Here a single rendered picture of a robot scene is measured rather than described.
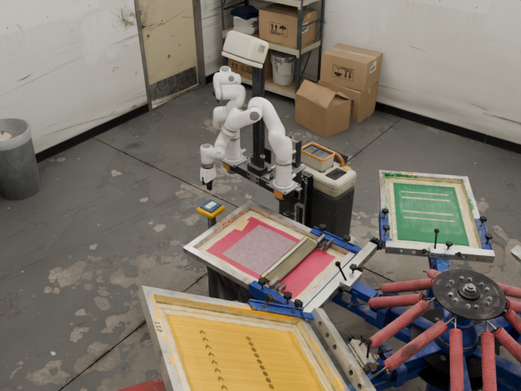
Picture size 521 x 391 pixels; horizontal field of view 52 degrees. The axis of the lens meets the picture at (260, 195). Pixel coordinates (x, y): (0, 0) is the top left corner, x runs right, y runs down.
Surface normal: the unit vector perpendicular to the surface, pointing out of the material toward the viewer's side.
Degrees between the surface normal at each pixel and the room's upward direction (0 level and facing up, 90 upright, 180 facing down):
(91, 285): 0
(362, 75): 90
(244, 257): 0
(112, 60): 90
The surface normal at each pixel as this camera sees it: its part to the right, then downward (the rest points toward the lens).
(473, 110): -0.62, 0.45
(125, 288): 0.00, -0.82
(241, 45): -0.62, 0.00
